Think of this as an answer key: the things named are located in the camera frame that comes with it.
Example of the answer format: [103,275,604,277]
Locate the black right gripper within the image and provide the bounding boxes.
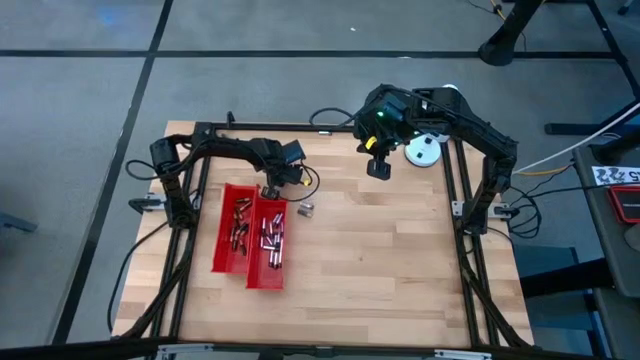
[353,83,419,182]

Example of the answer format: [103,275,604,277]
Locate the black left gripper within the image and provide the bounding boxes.
[252,138,304,201]

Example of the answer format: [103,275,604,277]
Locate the red plastic parts bin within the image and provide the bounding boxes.
[210,182,262,276]
[244,196,291,291]

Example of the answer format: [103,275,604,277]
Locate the white desk lamp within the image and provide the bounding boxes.
[402,82,460,169]

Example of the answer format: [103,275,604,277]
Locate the black curved stand leg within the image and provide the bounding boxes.
[477,0,546,68]

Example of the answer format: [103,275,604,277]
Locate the black floor stand bar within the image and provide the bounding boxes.
[543,99,640,136]

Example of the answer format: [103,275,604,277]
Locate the dark grey side desk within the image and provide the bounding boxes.
[571,142,640,360]

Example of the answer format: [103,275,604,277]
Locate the white fiducial marker sheet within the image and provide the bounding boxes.
[592,165,640,187]

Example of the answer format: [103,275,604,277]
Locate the red and black device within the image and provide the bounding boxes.
[606,184,640,225]

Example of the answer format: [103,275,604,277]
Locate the grey metal leg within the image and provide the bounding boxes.
[0,211,39,235]

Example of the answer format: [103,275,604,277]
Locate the black camera cable yellow plug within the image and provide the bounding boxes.
[308,106,377,150]
[279,163,322,203]

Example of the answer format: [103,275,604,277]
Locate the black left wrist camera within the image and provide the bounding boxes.
[283,139,308,165]

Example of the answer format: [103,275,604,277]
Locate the black aluminium table frame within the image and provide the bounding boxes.
[112,110,535,360]

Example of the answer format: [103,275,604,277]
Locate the black cable bundle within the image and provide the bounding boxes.
[497,182,545,240]

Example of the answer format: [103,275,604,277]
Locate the yellow floor cable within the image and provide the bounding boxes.
[514,166,575,178]

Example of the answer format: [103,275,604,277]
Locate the silver aluminium bracket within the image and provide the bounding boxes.
[156,343,215,360]
[433,348,494,360]

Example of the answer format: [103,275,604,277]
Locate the black power cable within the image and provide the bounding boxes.
[106,219,174,335]

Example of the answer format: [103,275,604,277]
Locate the white cable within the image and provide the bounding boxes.
[514,102,640,174]

